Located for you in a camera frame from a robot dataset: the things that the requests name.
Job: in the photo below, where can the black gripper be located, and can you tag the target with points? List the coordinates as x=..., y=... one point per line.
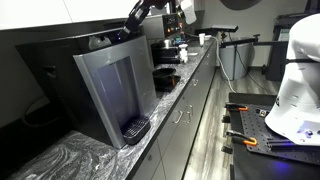
x=136, y=16

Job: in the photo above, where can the grey black water dispenser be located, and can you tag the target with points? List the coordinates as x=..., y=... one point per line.
x=83, y=66

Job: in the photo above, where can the black dispenser drip tray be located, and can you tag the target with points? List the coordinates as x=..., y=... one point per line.
x=135, y=130

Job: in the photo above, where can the steel round canister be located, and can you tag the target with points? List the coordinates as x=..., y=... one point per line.
x=165, y=43

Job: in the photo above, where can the small black countertop appliance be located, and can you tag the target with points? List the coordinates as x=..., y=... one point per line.
x=165, y=55

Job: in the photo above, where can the stainless black coffee brewer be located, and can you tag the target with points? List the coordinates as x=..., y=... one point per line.
x=171, y=23

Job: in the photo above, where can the white plastic bottle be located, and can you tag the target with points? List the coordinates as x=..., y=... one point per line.
x=183, y=53

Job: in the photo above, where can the white paper cup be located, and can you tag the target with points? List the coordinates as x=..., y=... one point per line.
x=202, y=39

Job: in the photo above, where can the grey base cabinet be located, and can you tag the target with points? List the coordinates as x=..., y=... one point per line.
x=173, y=150

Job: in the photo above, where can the orange tipped black clamp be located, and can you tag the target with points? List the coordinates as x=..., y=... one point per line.
x=237, y=106
x=241, y=137

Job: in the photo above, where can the small white label block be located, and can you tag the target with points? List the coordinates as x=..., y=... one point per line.
x=263, y=112

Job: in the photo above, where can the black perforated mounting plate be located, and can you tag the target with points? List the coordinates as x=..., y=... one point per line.
x=256, y=133

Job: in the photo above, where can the black robot cart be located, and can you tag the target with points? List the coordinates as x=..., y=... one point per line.
x=253, y=170

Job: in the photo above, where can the black metal bar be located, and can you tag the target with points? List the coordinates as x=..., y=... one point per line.
x=280, y=143

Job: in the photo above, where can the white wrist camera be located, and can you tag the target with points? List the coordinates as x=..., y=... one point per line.
x=188, y=11

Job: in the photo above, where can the black stereo camera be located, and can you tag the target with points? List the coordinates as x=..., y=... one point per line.
x=220, y=29

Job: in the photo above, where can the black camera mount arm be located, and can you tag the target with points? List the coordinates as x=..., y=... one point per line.
x=241, y=41

